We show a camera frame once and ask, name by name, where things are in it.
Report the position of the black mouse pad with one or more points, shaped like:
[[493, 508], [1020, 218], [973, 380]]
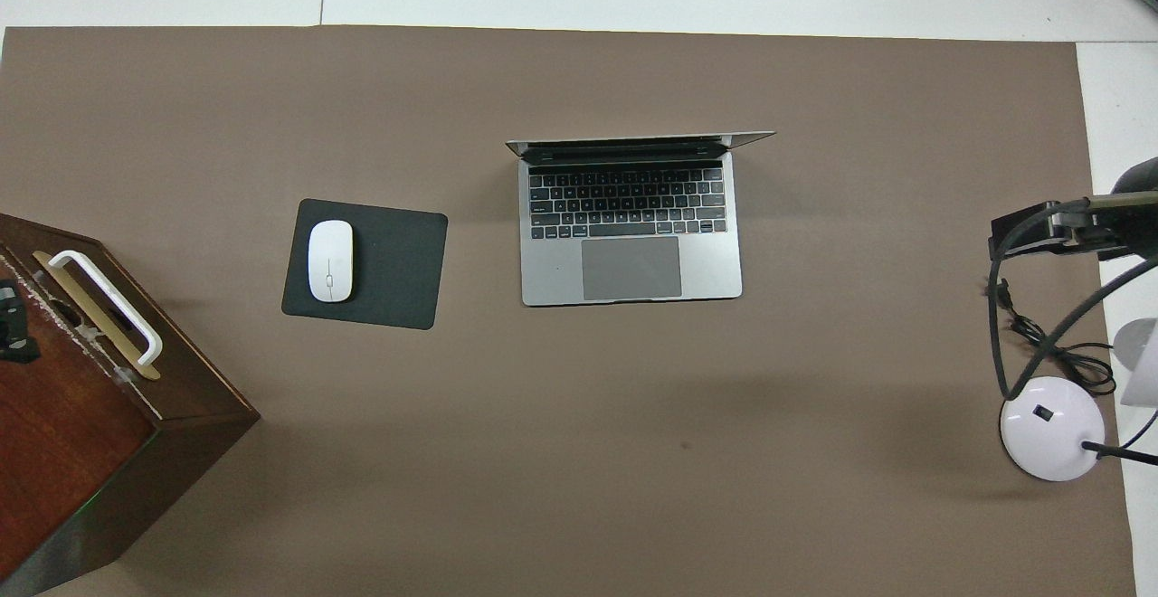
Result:
[[398, 262]]

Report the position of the dark wooden box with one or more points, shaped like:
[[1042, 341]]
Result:
[[90, 452]]

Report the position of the brown table mat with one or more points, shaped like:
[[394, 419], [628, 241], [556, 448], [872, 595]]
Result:
[[633, 452]]

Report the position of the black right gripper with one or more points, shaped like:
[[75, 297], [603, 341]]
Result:
[[1131, 231]]

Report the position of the white computer mouse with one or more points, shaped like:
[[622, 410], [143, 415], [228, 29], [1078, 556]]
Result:
[[330, 262]]

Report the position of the silver laptop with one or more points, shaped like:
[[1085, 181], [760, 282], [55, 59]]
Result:
[[633, 271]]

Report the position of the white desk lamp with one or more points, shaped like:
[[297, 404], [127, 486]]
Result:
[[1049, 434]]

